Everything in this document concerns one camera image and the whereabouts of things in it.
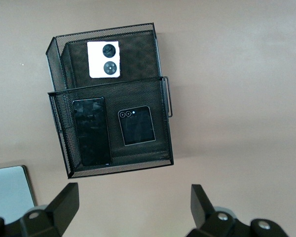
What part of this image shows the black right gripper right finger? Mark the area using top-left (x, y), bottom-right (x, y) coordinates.
top-left (187, 184), bottom-right (240, 237)

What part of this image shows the dark grey flip phone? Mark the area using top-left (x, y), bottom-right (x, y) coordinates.
top-left (117, 105), bottom-right (156, 147)

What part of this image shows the black mesh tiered organizer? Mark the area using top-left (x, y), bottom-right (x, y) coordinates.
top-left (45, 22), bottom-right (175, 179)

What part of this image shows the grey closed laptop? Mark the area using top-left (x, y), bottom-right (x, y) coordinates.
top-left (0, 164), bottom-right (37, 218)

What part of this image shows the lilac flip phone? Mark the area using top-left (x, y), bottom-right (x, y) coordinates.
top-left (86, 40), bottom-right (121, 79)

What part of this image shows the black slab smartphone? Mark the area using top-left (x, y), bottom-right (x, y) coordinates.
top-left (72, 97), bottom-right (112, 166)

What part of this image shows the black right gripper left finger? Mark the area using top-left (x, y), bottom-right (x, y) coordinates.
top-left (19, 182), bottom-right (79, 237)

